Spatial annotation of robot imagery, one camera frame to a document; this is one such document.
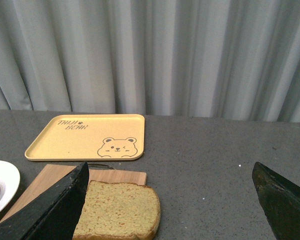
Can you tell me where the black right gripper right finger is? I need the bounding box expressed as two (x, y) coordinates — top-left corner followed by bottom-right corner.
(252, 162), (300, 240)

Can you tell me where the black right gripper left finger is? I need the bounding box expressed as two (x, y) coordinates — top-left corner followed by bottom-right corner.
(0, 162), (89, 240)

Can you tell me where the bread slice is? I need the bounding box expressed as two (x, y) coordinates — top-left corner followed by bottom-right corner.
(72, 180), (161, 240)

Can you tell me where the white round plate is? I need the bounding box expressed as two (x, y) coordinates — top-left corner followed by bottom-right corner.
(0, 160), (20, 212)

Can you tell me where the wooden cutting board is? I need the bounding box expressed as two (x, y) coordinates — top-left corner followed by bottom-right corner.
(1, 164), (147, 222)

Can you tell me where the yellow bear tray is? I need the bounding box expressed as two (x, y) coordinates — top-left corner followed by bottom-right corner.
(24, 114), (145, 162)

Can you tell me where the grey curtain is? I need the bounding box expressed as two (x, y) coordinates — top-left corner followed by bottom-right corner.
(0, 0), (300, 122)

